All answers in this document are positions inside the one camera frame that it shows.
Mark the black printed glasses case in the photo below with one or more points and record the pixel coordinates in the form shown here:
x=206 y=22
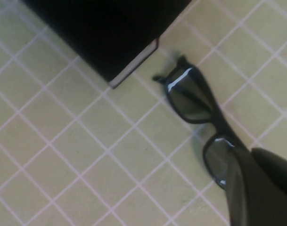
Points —
x=98 y=28

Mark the black-framed glasses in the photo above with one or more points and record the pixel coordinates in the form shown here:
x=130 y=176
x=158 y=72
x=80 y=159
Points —
x=212 y=101

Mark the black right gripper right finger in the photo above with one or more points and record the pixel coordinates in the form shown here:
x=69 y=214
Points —
x=277 y=171

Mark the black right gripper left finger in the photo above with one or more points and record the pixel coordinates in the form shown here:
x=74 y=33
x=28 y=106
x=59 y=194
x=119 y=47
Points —
x=256 y=200

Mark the green white-grid tablecloth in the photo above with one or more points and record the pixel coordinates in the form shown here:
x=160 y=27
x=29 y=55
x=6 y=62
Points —
x=63 y=141

